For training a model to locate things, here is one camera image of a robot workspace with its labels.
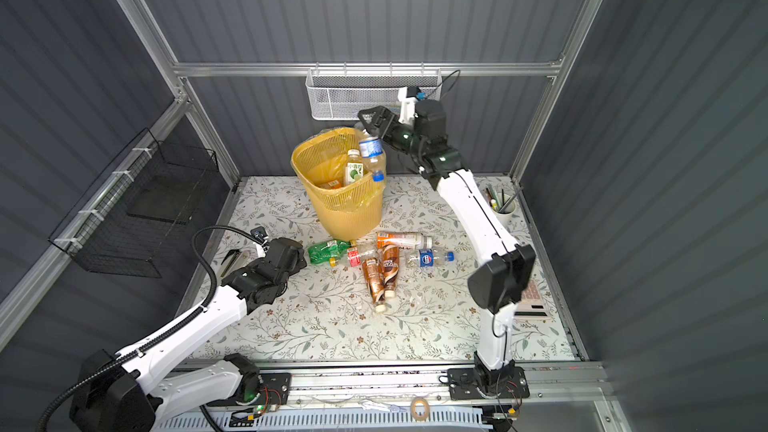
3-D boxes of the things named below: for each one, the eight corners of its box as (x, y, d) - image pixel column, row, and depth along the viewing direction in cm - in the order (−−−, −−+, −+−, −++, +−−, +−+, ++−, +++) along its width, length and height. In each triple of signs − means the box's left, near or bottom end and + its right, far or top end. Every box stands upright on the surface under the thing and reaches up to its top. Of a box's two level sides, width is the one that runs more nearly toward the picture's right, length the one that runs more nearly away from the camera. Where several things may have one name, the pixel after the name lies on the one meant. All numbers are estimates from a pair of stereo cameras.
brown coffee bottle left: (376, 314, 87) (375, 308, 83) (362, 267, 97) (361, 259, 93) (395, 308, 88) (395, 302, 84) (379, 262, 98) (379, 254, 94)
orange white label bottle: (376, 249, 99) (376, 243, 96) (377, 237, 102) (376, 231, 99) (431, 249, 99) (432, 243, 96) (430, 237, 102) (431, 231, 99)
